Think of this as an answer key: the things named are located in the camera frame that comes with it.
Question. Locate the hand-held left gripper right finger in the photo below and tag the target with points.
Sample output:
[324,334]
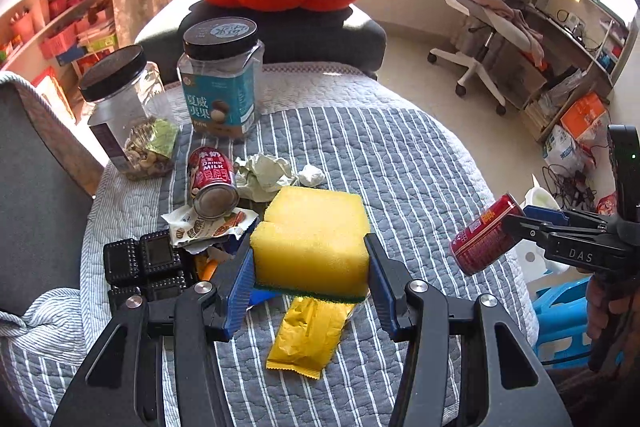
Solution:
[382,292]

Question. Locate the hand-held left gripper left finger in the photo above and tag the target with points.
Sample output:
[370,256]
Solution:
[240,289]

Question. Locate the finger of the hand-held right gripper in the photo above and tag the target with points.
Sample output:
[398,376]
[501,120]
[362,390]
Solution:
[530,232]
[547,215]

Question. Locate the white round bin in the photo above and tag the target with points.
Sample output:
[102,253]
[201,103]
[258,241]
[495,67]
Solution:
[542,199]

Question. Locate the red milk drink can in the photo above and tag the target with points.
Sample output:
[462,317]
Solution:
[480,237]
[210,177]

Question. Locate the white orange snack wrapper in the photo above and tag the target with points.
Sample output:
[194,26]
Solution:
[200,229]

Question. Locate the yellow snack wrapper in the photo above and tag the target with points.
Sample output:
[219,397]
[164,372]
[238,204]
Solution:
[300,337]

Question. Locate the yellow sponge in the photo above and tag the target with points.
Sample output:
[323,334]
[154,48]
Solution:
[310,237]

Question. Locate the pale green paper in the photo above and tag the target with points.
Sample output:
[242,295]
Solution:
[265,177]

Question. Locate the person's right hand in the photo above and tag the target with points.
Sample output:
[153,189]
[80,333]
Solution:
[593,307]

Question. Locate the red snack bag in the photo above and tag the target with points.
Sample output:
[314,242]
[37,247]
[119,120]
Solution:
[607,204]

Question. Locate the blue snack wrapper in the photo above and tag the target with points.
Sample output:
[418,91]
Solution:
[235,246]

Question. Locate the white plastic bag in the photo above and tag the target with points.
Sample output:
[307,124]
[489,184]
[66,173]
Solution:
[562,149]

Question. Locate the orange carton box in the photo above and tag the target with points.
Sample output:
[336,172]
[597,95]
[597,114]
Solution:
[582,117]

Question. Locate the black studded square case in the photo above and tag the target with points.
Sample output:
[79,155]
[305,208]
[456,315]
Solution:
[122,262]
[167,287]
[160,252]
[122,294]

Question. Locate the blue plastic stool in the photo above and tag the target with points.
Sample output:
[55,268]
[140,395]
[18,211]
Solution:
[560,317]

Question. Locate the small crumpled white tissue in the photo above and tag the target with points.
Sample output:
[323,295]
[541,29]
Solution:
[311,176]

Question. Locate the wooden desk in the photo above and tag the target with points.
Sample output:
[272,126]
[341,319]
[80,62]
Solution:
[575,39]

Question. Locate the brown cardboard box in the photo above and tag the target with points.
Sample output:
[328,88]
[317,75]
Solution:
[520,74]

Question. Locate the white office chair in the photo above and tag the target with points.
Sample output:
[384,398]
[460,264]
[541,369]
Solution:
[480,57]

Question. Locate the pink cloth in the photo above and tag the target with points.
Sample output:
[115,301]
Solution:
[525,27]

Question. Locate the teal label plastic jar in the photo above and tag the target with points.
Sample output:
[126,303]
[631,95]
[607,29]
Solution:
[220,102]

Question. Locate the clear nut jar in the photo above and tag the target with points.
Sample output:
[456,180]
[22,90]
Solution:
[120,117]

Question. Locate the grey upholstered armrest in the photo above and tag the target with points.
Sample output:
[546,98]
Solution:
[40,187]

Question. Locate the dark grey seat cushion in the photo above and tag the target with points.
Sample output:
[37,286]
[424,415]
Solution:
[320,37]

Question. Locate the red flat box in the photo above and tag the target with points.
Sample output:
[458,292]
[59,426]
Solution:
[50,92]

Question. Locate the row of pink storage boxes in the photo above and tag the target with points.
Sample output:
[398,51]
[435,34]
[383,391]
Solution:
[60,42]

